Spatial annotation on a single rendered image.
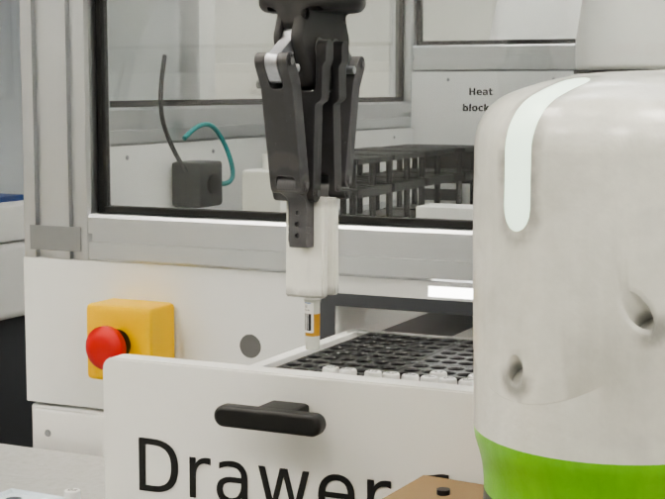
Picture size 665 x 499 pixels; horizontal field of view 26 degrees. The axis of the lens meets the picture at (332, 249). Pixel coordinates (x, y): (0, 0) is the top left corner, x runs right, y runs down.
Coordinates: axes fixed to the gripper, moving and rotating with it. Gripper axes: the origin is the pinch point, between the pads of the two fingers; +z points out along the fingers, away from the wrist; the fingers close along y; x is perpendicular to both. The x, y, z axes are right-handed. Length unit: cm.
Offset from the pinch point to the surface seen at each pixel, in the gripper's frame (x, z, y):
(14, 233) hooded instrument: -76, 8, -64
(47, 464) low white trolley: -35.6, 23.8, -16.0
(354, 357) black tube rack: -1.1, 9.8, -9.8
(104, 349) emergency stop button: -28.7, 12.2, -15.6
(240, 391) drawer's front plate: 0.1, 8.5, 10.8
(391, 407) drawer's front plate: 10.8, 8.5, 10.8
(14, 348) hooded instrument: -78, 24, -66
